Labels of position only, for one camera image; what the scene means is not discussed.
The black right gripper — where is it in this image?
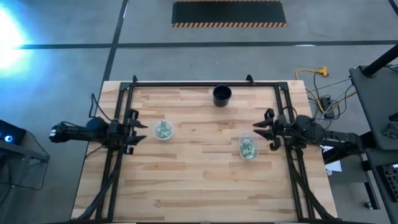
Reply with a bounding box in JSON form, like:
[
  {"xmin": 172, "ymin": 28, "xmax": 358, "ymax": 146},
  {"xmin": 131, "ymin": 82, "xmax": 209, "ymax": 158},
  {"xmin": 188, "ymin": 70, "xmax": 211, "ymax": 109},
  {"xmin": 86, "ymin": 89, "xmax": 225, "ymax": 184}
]
[{"xmin": 252, "ymin": 108, "xmax": 297, "ymax": 152}]

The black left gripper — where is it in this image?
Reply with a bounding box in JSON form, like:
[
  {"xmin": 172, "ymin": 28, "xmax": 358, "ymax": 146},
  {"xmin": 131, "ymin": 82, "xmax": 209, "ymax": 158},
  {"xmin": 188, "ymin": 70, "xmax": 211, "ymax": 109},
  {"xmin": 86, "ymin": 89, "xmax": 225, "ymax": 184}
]
[{"xmin": 107, "ymin": 108, "xmax": 149, "ymax": 156}]

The round clear plastic container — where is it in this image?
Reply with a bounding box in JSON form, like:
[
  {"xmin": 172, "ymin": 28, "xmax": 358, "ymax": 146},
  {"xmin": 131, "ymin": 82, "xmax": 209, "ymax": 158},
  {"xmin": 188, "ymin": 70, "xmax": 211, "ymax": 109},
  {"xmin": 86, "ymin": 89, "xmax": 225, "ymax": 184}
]
[{"xmin": 153, "ymin": 119, "xmax": 175, "ymax": 141}]

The rectangular clear plastic container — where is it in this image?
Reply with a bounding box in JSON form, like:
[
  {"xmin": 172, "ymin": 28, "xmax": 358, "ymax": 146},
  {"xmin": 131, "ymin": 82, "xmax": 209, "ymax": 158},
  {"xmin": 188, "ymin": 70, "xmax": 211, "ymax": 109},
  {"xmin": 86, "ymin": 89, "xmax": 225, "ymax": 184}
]
[{"xmin": 238, "ymin": 130, "xmax": 259, "ymax": 161}]

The black plastic cup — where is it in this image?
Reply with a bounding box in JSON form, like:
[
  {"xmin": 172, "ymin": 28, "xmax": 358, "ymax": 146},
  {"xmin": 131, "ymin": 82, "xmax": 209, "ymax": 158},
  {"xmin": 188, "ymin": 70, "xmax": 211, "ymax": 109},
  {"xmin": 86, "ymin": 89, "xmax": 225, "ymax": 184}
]
[{"xmin": 212, "ymin": 85, "xmax": 233, "ymax": 108}]

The black power strip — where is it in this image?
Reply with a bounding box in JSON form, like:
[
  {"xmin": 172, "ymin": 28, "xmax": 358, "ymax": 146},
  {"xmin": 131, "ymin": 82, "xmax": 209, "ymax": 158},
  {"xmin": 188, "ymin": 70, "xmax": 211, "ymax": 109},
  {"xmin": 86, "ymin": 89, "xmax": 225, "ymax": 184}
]
[{"xmin": 320, "ymin": 95, "xmax": 336, "ymax": 118}]

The white paper sheet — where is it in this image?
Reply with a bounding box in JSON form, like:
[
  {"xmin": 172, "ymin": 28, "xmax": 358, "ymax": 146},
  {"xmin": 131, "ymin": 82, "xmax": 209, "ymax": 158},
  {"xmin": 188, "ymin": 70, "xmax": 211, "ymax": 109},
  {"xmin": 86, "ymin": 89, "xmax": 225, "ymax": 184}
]
[{"xmin": 320, "ymin": 144, "xmax": 343, "ymax": 173}]

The grey translucent side cart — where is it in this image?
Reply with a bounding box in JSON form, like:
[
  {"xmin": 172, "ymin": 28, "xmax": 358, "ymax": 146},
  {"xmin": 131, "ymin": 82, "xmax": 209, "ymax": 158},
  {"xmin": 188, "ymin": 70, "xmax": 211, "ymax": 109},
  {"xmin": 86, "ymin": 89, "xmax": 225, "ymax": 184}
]
[{"xmin": 0, "ymin": 130, "xmax": 50, "ymax": 190}]

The black hazard-striped mat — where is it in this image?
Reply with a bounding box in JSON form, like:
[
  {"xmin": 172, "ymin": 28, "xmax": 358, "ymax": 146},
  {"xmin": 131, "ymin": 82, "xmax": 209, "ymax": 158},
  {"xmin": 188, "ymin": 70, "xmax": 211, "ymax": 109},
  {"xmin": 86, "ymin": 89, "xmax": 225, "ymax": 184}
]
[{"xmin": 171, "ymin": 0, "xmax": 287, "ymax": 28}]

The small black keypad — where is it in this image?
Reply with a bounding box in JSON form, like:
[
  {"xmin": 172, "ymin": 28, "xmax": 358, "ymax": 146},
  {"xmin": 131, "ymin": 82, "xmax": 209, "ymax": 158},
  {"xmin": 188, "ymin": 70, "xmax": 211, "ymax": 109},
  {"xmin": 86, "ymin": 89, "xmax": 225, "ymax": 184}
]
[{"xmin": 381, "ymin": 123, "xmax": 398, "ymax": 140}]

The black device with blue light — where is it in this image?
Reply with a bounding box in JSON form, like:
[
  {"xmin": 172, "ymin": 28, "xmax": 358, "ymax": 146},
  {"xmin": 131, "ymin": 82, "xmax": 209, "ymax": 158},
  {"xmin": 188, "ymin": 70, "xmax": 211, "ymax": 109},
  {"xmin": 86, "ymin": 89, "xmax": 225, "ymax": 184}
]
[{"xmin": 0, "ymin": 119, "xmax": 27, "ymax": 146}]

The dark grey desk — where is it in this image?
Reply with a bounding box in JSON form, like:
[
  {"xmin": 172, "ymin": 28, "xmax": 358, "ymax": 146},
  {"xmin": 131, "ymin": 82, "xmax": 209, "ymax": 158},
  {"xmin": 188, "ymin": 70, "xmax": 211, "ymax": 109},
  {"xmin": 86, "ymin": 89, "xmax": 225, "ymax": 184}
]
[{"xmin": 360, "ymin": 147, "xmax": 398, "ymax": 224}]

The black pole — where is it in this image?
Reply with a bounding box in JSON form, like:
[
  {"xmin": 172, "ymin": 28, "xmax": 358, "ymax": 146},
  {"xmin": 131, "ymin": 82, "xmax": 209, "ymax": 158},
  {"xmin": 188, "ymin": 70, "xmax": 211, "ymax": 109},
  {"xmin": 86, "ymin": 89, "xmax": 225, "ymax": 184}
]
[{"xmin": 362, "ymin": 44, "xmax": 398, "ymax": 78}]

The black keyboard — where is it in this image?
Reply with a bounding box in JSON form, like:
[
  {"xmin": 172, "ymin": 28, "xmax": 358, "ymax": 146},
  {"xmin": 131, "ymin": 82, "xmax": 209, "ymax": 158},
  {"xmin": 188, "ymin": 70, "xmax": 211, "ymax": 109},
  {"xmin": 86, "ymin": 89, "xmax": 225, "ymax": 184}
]
[{"xmin": 381, "ymin": 164, "xmax": 398, "ymax": 203}]

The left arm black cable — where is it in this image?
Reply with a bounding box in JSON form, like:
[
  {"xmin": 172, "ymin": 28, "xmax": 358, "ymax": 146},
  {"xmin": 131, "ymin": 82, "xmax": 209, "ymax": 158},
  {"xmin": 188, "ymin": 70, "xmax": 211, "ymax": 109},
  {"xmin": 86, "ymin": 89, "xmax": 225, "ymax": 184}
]
[{"xmin": 89, "ymin": 92, "xmax": 113, "ymax": 123}]

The black metal table frame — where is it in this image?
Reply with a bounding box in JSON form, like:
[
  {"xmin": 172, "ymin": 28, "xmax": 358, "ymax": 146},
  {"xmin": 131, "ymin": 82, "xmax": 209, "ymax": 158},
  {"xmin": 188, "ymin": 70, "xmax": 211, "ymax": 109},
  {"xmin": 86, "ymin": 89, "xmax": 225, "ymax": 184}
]
[{"xmin": 74, "ymin": 74, "xmax": 338, "ymax": 224}]

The yellow extension cord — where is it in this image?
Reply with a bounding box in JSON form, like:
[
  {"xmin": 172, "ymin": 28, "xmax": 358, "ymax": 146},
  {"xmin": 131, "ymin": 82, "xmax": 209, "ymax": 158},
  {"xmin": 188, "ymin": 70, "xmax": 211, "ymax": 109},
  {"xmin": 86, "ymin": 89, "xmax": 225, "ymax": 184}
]
[{"xmin": 295, "ymin": 66, "xmax": 358, "ymax": 114}]

